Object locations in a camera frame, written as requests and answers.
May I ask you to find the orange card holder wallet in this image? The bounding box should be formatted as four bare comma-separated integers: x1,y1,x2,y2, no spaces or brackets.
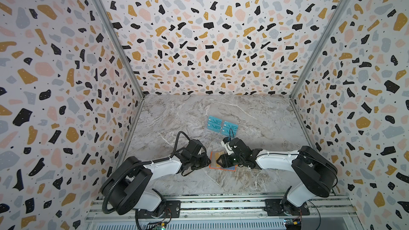
208,151,237,171

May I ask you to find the teal card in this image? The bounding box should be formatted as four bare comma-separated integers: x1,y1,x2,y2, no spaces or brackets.
208,116,223,126
223,121,238,132
222,126,238,137
207,121,222,133

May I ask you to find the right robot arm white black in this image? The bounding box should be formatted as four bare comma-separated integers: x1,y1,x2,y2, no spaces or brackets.
216,138,338,216

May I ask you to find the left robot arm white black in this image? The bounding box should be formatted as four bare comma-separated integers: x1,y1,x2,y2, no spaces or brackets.
100,139,211,218

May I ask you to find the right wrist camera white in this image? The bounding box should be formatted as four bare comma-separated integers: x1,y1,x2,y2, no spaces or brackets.
221,137,233,155

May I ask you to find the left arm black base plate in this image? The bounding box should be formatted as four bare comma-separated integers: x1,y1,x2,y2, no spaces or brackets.
135,200,181,219

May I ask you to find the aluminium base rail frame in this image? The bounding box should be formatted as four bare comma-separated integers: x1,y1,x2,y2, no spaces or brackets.
82,193,363,230

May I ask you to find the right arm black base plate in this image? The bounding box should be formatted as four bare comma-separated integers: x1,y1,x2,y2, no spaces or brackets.
264,199,310,216

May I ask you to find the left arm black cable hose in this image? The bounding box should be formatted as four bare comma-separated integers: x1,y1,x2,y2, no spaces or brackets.
101,130,192,215

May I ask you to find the right aluminium corner post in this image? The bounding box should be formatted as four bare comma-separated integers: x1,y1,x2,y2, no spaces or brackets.
290,0,351,102

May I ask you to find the aluminium corner post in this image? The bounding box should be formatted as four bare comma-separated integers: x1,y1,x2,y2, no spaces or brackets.
91,0,144,100
290,0,351,102

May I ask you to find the left aluminium corner post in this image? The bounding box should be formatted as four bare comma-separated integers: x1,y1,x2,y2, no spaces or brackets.
91,0,144,100

